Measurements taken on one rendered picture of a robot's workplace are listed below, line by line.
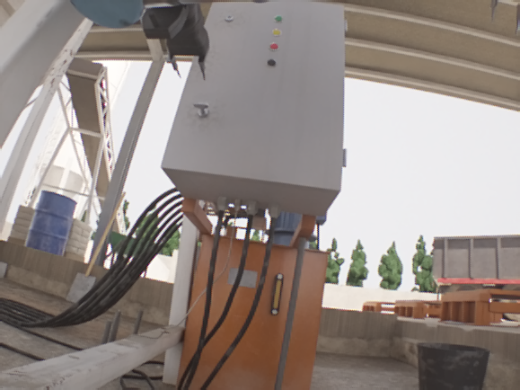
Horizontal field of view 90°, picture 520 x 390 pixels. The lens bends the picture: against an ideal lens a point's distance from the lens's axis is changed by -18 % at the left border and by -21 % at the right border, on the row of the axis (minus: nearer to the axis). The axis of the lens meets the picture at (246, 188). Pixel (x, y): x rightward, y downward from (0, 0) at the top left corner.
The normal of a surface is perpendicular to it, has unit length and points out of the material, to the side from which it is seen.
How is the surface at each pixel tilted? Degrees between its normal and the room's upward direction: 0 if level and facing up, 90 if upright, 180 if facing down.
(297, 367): 90
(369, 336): 90
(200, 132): 90
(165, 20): 90
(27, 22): 80
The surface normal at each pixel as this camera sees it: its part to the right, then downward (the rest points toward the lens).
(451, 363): -0.61, -0.21
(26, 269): -0.06, -0.33
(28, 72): 0.99, 0.08
